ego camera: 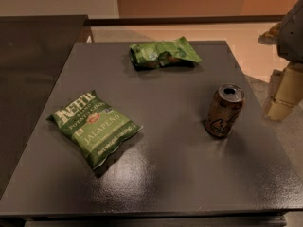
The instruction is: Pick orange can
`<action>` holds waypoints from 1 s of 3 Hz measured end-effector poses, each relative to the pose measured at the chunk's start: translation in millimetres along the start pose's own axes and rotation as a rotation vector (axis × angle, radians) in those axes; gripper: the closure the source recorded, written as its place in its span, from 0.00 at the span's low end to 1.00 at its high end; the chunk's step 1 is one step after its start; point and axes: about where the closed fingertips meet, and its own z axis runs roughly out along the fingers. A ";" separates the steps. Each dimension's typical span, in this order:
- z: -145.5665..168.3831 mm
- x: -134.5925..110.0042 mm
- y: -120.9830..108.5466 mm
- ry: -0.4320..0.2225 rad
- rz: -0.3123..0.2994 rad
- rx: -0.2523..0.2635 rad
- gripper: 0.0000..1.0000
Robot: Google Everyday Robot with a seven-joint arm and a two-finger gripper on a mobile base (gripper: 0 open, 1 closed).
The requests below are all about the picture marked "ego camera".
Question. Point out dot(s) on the dark wooden wall rail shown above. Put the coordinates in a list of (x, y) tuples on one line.
[(158, 21)]

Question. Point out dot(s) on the dark grey side cabinet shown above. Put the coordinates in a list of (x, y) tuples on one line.
[(33, 51)]

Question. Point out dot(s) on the grey robot gripper body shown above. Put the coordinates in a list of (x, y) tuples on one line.
[(293, 32)]

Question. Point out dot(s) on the green jalapeño chip bag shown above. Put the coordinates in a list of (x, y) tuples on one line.
[(94, 126)]

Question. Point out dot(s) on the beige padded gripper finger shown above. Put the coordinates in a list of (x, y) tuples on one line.
[(285, 91)]

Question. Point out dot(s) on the orange soda can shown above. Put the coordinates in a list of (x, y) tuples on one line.
[(224, 110)]

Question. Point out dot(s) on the crumpled green snack bag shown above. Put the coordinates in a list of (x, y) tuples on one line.
[(154, 55)]

